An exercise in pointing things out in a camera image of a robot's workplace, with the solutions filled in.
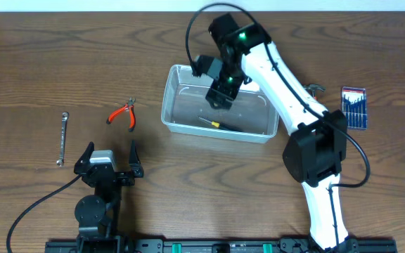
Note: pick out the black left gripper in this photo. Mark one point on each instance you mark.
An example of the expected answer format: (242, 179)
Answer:
(126, 176)

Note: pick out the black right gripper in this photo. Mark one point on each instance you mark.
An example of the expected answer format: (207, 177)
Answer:
(229, 93)

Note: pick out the black yellow screwdriver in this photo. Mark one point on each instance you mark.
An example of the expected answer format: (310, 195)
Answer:
(219, 125)

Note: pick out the precision screwdriver set case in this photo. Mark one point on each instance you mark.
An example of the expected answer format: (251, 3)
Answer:
(354, 107)

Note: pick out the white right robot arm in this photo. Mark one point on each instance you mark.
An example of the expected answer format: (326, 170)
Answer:
(316, 148)

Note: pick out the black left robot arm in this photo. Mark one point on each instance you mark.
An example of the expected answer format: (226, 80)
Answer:
(97, 214)

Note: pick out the clear plastic container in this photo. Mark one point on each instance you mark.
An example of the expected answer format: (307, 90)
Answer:
(184, 100)

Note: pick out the silver combination wrench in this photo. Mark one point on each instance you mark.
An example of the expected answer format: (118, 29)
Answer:
(64, 121)

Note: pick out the claw hammer orange label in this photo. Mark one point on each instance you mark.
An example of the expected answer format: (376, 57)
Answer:
(313, 88)

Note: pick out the red handled cutting pliers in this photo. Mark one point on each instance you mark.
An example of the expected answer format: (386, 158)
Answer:
(127, 107)

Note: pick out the black mounting rail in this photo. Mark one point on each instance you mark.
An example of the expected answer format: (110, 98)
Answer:
(288, 245)

